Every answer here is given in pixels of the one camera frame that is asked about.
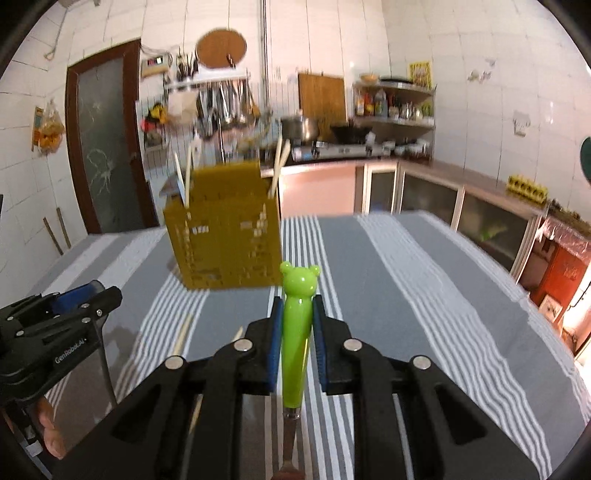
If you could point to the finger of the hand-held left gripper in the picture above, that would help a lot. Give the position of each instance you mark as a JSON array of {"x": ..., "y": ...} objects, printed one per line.
[
  {"x": 106, "y": 300},
  {"x": 71, "y": 295}
]

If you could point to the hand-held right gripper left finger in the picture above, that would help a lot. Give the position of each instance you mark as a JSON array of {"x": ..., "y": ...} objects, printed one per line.
[{"x": 275, "y": 344}]

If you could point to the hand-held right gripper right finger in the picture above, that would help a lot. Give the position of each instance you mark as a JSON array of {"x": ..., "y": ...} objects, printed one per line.
[{"x": 319, "y": 344}]

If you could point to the pile of wooden chopsticks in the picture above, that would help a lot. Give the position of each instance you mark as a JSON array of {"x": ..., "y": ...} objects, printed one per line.
[{"x": 181, "y": 336}]

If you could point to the yellow perforated utensil holder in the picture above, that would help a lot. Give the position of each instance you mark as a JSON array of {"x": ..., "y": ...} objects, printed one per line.
[{"x": 226, "y": 230}]

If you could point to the wooden chopstick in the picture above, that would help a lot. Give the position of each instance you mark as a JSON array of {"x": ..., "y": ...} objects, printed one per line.
[
  {"x": 189, "y": 173},
  {"x": 282, "y": 164},
  {"x": 277, "y": 161},
  {"x": 180, "y": 177}
]

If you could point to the dark utensils in rack holder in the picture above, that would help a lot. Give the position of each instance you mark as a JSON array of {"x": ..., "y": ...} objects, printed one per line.
[{"x": 187, "y": 67}]

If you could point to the person's left hand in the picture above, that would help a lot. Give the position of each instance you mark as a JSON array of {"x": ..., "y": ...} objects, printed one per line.
[{"x": 48, "y": 424}]

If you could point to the wooden stick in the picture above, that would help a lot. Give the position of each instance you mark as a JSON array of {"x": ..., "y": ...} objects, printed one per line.
[
  {"x": 63, "y": 228},
  {"x": 53, "y": 235}
]

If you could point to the grey striped tablecloth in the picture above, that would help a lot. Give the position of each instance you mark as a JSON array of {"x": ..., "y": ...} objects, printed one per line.
[{"x": 415, "y": 286}]

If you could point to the brown door with frosted glass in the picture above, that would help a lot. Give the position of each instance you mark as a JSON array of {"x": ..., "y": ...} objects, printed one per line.
[{"x": 106, "y": 152}]

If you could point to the plastic bag of oranges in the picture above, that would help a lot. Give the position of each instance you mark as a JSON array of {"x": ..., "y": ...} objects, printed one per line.
[{"x": 51, "y": 131}]

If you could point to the white soap bottle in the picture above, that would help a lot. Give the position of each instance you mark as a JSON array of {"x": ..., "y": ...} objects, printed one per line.
[{"x": 197, "y": 145}]

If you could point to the kitchen counter cabinet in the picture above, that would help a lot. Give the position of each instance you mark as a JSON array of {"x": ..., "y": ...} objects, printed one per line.
[{"x": 434, "y": 194}]

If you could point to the yellow black hanging toy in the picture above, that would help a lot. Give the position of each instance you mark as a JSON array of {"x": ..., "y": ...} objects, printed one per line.
[{"x": 156, "y": 114}]

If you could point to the gas stove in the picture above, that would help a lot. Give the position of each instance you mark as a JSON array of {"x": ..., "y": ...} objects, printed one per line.
[{"x": 337, "y": 150}]

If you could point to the white hanging cloth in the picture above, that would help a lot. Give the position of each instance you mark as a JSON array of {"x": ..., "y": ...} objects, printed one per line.
[{"x": 181, "y": 107}]

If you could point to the black wok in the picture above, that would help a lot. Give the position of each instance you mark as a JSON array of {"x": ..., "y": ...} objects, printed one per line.
[{"x": 351, "y": 133}]

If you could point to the stack of white dishes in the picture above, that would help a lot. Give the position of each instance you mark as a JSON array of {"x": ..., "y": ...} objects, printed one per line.
[{"x": 408, "y": 150}]

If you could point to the steel pot with lid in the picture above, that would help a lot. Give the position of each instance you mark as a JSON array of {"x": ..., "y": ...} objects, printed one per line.
[{"x": 300, "y": 128}]

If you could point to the row of hanging metal ladles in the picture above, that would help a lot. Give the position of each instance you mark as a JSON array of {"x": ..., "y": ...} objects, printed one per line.
[{"x": 228, "y": 108}]

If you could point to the metal corner shelf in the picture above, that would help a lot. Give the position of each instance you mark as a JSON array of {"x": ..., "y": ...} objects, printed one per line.
[{"x": 397, "y": 121}]

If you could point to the rectangular wooden cutting board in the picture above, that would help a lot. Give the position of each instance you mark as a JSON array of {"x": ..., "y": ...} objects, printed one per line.
[{"x": 322, "y": 97}]

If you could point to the row of condiment bottles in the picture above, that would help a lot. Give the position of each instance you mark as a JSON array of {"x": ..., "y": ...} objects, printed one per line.
[{"x": 381, "y": 104}]

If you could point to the red cabinet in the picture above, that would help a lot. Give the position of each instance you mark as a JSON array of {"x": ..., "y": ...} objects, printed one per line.
[{"x": 561, "y": 272}]

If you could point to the yellow egg carton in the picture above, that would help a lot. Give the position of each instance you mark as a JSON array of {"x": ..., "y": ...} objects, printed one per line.
[{"x": 527, "y": 188}]

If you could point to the beige bowl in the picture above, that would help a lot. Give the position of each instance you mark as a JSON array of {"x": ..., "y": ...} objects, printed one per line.
[{"x": 369, "y": 77}]

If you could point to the flat black pan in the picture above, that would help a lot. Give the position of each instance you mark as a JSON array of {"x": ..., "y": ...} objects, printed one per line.
[{"x": 396, "y": 80}]

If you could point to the round wooden board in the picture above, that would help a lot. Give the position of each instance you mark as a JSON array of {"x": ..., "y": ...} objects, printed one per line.
[{"x": 220, "y": 48}]

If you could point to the vertical metal pipe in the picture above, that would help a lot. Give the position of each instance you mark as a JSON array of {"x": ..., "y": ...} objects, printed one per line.
[{"x": 264, "y": 55}]

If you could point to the dark green round object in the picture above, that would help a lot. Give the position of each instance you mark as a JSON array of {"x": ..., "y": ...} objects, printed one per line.
[{"x": 586, "y": 161}]

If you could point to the small wall calendar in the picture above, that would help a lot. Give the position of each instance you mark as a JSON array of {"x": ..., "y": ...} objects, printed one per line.
[{"x": 37, "y": 129}]

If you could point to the beige wall control box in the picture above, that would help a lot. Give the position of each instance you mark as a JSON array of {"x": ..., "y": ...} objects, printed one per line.
[{"x": 156, "y": 65}]

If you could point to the metal wall rack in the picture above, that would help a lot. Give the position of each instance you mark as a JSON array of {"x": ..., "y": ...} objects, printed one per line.
[{"x": 207, "y": 82}]

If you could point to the yellow wall poster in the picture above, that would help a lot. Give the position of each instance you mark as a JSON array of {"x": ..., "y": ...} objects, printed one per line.
[{"x": 421, "y": 74}]

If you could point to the white wall hooks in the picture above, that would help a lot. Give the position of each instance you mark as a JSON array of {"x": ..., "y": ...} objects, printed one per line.
[{"x": 480, "y": 74}]

